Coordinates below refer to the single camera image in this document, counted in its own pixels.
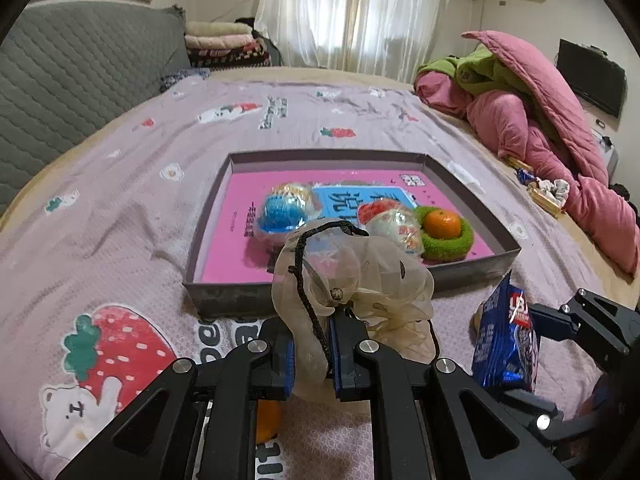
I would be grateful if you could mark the grey quilted headboard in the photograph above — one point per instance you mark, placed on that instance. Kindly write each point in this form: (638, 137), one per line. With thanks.
(75, 75)

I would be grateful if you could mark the orange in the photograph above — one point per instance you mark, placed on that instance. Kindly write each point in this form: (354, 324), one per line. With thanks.
(445, 249)

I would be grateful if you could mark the orange tangerine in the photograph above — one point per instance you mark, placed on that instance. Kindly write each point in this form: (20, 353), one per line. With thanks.
(441, 223)
(269, 422)

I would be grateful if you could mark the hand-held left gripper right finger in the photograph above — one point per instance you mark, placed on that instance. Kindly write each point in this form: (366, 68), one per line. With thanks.
(340, 355)

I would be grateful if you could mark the blue candy wrapper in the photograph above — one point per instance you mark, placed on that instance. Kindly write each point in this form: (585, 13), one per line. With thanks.
(526, 175)

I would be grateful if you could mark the pink quilt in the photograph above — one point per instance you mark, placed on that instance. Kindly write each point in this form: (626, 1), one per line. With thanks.
(530, 120)

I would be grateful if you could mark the beige organza pouch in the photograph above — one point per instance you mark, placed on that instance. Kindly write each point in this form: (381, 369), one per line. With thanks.
(390, 285)

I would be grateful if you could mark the grey cardboard box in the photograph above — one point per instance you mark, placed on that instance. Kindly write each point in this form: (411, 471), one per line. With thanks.
(225, 295)

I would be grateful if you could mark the red white toy ball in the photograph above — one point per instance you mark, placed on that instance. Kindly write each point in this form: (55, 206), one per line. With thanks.
(395, 230)

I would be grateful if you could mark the chequered folded blanket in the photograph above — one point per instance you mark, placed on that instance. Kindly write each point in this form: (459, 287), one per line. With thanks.
(225, 57)

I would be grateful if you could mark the white floral scrunchie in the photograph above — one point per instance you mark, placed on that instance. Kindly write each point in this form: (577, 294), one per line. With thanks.
(555, 189)

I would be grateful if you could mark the purple strawberry printed blanket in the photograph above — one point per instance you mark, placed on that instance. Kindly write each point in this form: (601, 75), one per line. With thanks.
(125, 200)

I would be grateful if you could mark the pink folded blanket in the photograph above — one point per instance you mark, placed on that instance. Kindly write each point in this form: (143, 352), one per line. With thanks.
(217, 42)

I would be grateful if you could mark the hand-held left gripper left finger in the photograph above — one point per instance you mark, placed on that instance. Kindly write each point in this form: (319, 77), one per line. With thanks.
(284, 360)

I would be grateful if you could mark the black television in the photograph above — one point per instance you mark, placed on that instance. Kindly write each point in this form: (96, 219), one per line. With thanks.
(592, 77)

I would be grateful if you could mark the cream folded blanket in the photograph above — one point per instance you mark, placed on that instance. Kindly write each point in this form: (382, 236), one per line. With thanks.
(215, 28)

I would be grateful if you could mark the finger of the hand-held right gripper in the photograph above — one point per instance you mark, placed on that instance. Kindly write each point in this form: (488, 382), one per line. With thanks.
(595, 320)

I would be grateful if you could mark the green blanket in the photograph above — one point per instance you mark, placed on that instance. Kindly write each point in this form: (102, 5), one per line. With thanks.
(475, 67)

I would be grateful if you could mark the blue snack packet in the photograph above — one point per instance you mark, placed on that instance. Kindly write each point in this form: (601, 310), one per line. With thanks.
(505, 345)

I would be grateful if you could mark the pink book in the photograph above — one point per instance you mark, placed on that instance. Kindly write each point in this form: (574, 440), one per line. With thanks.
(235, 240)

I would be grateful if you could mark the blue wrapped toy ball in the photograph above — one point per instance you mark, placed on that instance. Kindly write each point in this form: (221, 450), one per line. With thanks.
(286, 210)

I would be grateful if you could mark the yellow snack packet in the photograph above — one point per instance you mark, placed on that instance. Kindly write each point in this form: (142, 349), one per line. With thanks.
(520, 163)

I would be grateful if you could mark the white sheer curtain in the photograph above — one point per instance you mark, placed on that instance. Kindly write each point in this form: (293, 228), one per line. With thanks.
(350, 10)

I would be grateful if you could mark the dark patterned cloth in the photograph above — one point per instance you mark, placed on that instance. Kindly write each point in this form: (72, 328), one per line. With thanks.
(182, 79)

